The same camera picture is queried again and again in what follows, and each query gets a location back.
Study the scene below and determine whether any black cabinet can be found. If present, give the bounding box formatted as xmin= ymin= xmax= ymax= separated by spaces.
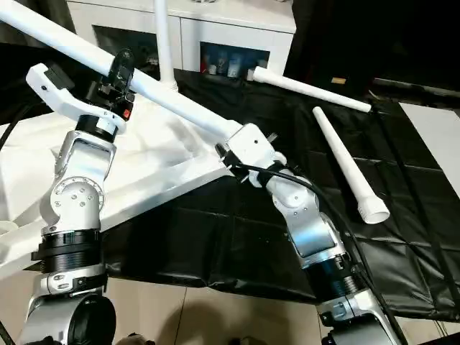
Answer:
xmin=287 ymin=0 xmax=460 ymax=105

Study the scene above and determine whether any white sideboard with glass doors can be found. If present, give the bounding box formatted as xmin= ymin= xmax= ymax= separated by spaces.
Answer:
xmin=66 ymin=0 xmax=298 ymax=78

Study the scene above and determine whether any black mat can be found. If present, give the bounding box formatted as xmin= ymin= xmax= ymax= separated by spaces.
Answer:
xmin=0 ymin=40 xmax=460 ymax=323

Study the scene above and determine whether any white plastic table top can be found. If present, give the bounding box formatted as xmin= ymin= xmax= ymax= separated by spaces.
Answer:
xmin=0 ymin=92 xmax=247 ymax=282

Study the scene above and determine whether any grey curtain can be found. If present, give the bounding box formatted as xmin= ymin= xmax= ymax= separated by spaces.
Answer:
xmin=0 ymin=0 xmax=76 ymax=51

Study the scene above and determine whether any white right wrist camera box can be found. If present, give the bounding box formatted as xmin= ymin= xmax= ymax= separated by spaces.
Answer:
xmin=226 ymin=123 xmax=289 ymax=189

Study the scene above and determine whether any white plastic table leg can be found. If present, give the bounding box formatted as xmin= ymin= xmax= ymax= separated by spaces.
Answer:
xmin=246 ymin=65 xmax=373 ymax=114
xmin=152 ymin=0 xmax=180 ymax=93
xmin=312 ymin=106 xmax=392 ymax=226
xmin=0 ymin=0 xmax=244 ymax=147

